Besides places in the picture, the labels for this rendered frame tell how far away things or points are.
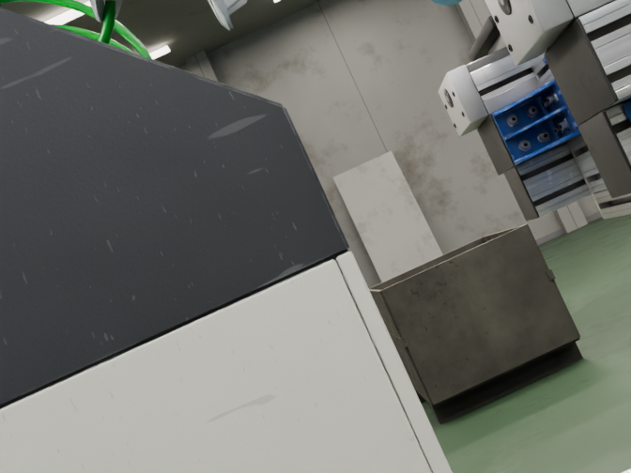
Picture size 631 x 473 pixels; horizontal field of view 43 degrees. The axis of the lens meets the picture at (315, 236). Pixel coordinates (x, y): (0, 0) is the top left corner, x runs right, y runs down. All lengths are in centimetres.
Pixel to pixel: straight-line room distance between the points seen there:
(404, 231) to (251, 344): 995
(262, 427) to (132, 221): 24
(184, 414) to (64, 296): 16
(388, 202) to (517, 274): 739
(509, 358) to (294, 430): 279
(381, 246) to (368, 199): 68
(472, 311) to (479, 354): 18
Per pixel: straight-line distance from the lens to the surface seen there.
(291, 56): 1162
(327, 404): 80
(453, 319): 349
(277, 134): 81
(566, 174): 133
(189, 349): 79
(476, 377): 353
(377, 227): 1076
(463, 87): 132
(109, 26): 108
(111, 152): 82
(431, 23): 1176
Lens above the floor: 77
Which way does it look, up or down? 3 degrees up
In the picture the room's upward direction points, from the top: 24 degrees counter-clockwise
